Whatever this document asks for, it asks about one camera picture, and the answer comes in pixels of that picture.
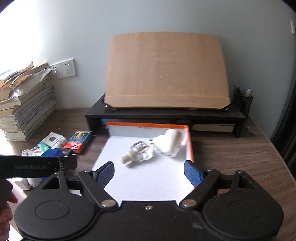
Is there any white square power adapter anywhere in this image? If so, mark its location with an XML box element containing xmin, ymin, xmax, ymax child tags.
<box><xmin>13</xmin><ymin>177</ymin><xmax>43</xmax><ymax>191</ymax></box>

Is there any green white bandage box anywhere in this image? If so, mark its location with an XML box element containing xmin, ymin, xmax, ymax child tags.
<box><xmin>30</xmin><ymin>142</ymin><xmax>51</xmax><ymax>157</ymax></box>

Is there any white plug-in diffuser heater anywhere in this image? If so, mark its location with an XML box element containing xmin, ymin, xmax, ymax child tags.
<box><xmin>151</xmin><ymin>128</ymin><xmax>184</xmax><ymax>158</ymax></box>

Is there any red blue playing card box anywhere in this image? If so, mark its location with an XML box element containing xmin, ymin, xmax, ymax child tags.
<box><xmin>63</xmin><ymin>130</ymin><xmax>92</xmax><ymax>155</ymax></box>

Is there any clear glass liquid bottle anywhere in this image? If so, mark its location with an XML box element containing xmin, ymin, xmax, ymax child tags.
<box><xmin>121</xmin><ymin>141</ymin><xmax>154</xmax><ymax>164</ymax></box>

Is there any blue rectangular box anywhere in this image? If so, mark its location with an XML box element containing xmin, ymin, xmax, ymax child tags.
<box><xmin>41</xmin><ymin>148</ymin><xmax>64</xmax><ymax>181</ymax></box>

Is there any white charger packaging box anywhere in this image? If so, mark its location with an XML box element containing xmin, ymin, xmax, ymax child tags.
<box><xmin>41</xmin><ymin>132</ymin><xmax>64</xmax><ymax>148</ymax></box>

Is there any person left hand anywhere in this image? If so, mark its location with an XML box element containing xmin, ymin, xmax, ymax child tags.
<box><xmin>0</xmin><ymin>192</ymin><xmax>18</xmax><ymax>241</ymax></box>

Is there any orange-rimmed white box lid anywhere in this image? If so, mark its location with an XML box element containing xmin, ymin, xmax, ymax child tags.
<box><xmin>92</xmin><ymin>121</ymin><xmax>194</xmax><ymax>203</ymax></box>

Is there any small white pill bottle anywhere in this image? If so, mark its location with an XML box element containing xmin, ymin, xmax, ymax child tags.
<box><xmin>51</xmin><ymin>137</ymin><xmax>68</xmax><ymax>149</ymax></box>

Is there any black monitor riser shelf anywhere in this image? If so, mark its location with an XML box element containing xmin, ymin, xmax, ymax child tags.
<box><xmin>85</xmin><ymin>96</ymin><xmax>246</xmax><ymax>138</ymax></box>

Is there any stack of books and papers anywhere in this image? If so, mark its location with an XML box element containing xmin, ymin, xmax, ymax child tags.
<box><xmin>1</xmin><ymin>62</ymin><xmax>57</xmax><ymax>142</ymax></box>

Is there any black mesh pen holder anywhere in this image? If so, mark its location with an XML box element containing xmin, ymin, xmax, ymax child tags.
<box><xmin>231</xmin><ymin>86</ymin><xmax>254</xmax><ymax>117</ymax></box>

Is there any black curtain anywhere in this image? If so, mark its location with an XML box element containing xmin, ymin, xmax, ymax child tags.
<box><xmin>272</xmin><ymin>85</ymin><xmax>296</xmax><ymax>176</ymax></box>

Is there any wooden book stand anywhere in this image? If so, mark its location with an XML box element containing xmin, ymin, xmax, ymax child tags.
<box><xmin>105</xmin><ymin>32</ymin><xmax>230</xmax><ymax>109</ymax></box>

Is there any left white wall socket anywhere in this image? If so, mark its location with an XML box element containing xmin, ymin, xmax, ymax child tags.
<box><xmin>50</xmin><ymin>63</ymin><xmax>62</xmax><ymax>79</ymax></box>

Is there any white double wall socket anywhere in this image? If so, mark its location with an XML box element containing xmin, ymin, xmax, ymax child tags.
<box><xmin>60</xmin><ymin>58</ymin><xmax>76</xmax><ymax>78</ymax></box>

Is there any white wall switch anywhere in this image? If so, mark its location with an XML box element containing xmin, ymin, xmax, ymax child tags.
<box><xmin>290</xmin><ymin>21</ymin><xmax>296</xmax><ymax>35</ymax></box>

